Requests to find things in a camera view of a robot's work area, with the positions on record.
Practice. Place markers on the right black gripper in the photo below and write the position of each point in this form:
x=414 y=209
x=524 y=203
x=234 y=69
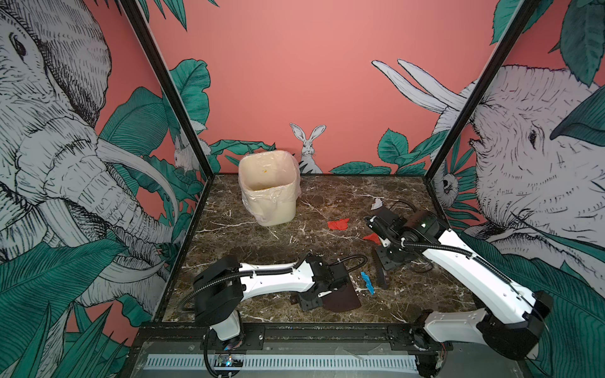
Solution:
x=387 y=265

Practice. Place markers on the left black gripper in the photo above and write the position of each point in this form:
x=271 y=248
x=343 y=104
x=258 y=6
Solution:
x=311 y=306

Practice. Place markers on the dark brown dustpan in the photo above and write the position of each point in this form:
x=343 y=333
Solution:
x=342 y=300

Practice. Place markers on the blue paper scrap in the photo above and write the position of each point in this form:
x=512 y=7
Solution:
x=368 y=283

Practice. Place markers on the dark brown hand brush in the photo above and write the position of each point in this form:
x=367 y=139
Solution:
x=382 y=278

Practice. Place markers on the cream trash bin with liner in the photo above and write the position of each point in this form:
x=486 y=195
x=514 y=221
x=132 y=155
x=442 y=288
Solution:
x=270 y=185

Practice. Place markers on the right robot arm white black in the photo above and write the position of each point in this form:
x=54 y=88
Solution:
x=511 y=317

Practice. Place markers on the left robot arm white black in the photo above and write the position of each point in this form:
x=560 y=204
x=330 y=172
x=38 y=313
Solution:
x=218 y=290

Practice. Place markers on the red paper scrap middle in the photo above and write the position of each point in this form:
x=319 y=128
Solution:
x=373 y=238

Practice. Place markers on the red paper scrap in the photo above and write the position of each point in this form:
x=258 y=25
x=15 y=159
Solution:
x=340 y=225
x=373 y=238

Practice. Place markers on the white paper scrap far left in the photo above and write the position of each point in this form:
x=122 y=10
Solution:
x=377 y=204

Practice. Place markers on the red paper scrap upper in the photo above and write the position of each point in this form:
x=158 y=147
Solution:
x=340 y=225

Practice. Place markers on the white slotted cable duct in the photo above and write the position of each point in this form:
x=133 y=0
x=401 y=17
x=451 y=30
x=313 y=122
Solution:
x=266 y=362

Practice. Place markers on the right black frame post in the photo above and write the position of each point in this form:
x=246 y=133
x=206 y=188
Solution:
x=514 y=29

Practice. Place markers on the black frame post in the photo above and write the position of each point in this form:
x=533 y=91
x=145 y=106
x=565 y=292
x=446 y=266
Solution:
x=140 y=27
x=514 y=29

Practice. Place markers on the left black frame post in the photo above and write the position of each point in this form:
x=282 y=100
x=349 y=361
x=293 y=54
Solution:
x=140 y=27

